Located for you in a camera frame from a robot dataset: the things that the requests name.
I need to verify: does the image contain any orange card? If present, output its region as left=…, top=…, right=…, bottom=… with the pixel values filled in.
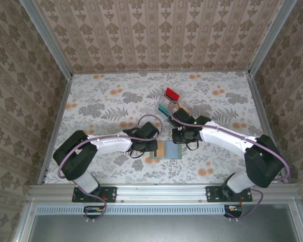
left=157, top=141, right=166, bottom=158

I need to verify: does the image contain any clear acrylic card holder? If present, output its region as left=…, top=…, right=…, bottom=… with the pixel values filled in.
left=156, top=91, right=193, bottom=122

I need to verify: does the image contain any light blue card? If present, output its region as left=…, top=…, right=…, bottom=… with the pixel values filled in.
left=164, top=140, right=183, bottom=158

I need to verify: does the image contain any teal card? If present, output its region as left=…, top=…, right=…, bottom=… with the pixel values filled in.
left=158, top=103, right=171, bottom=117

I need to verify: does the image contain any aluminium front beam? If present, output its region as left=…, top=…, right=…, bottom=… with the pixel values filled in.
left=27, top=183, right=299, bottom=202

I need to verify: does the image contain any floral patterned table cover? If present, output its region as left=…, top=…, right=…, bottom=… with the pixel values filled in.
left=43, top=72, right=281, bottom=185

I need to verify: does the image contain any grey metal panel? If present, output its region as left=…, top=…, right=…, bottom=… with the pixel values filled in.
left=14, top=201, right=303, bottom=242

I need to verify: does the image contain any thin black cable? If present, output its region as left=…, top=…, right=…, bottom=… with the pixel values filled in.
left=129, top=148, right=145, bottom=160
left=185, top=139, right=199, bottom=152

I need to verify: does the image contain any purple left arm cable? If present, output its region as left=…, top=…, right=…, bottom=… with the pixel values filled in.
left=57, top=114, right=164, bottom=223

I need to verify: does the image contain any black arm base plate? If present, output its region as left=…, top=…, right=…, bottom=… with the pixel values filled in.
left=71, top=186, right=117, bottom=203
left=205, top=186, right=254, bottom=203

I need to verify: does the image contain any slotted light blue cable duct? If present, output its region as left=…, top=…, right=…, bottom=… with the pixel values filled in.
left=36, top=205, right=269, bottom=216

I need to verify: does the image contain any aluminium side rail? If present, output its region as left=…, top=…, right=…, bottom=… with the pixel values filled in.
left=246, top=72, right=288, bottom=183
left=37, top=75, right=74, bottom=185

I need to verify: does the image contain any aluminium frame post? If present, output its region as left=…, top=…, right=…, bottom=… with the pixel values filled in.
left=247, top=0, right=298, bottom=76
left=21, top=0, right=74, bottom=78

